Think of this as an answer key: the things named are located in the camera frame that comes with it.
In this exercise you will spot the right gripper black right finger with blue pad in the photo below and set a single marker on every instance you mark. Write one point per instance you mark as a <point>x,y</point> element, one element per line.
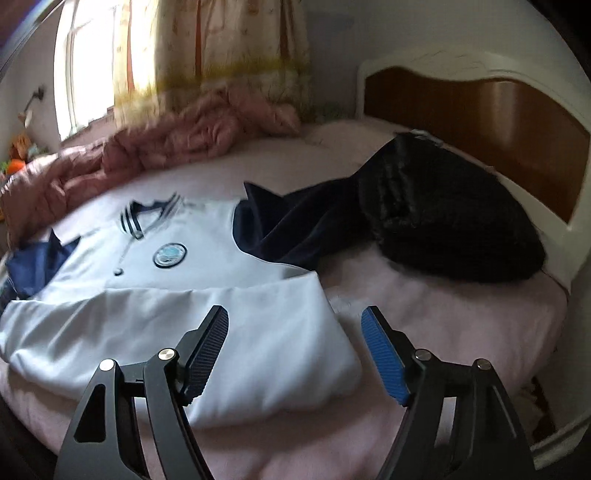
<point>459,421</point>

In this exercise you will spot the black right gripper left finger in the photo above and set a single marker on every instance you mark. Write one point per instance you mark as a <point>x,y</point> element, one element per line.
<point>103,441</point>

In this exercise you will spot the white navy striped sweatshirt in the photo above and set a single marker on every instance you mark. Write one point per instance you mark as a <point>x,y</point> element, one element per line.
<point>137,283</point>

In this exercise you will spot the white wooden bed headboard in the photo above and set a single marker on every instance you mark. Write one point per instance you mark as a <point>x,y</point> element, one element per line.
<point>528,123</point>

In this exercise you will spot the black garment pile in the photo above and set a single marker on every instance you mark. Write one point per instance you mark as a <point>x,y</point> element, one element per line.
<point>426,208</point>

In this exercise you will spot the pink quilted comforter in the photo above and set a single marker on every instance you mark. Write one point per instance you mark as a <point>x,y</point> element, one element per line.
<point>51,187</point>

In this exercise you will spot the orange plush toy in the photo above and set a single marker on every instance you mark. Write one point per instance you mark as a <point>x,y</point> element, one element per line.
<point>22,151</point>

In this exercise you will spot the tree print curtain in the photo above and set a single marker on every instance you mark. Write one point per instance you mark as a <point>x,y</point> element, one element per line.
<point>168,53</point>

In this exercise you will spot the wall mounted lamp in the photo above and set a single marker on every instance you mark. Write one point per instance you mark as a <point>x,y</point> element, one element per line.
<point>25,116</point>

